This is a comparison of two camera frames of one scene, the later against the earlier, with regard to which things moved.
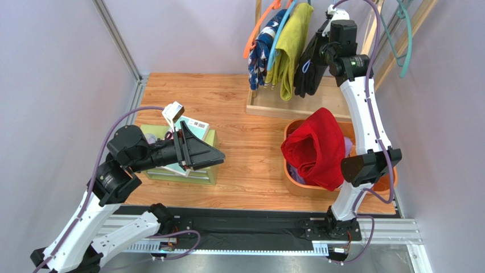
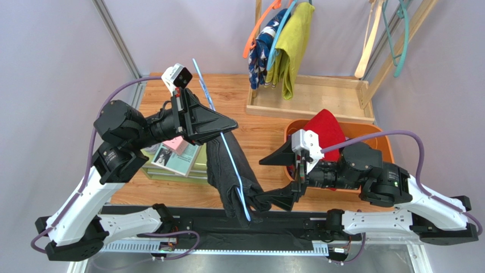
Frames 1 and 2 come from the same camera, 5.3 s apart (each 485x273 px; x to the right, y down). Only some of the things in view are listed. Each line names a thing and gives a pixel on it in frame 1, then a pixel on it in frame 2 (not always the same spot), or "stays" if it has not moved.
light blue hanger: (277, 34) stays
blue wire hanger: (304, 67) -> (240, 190)
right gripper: (316, 61) -> (299, 176)
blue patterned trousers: (261, 49) stays
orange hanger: (275, 4) stays
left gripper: (198, 154) -> (194, 121)
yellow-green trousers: (288, 45) stays
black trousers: (311, 70) -> (230, 176)
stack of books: (206, 175) stays
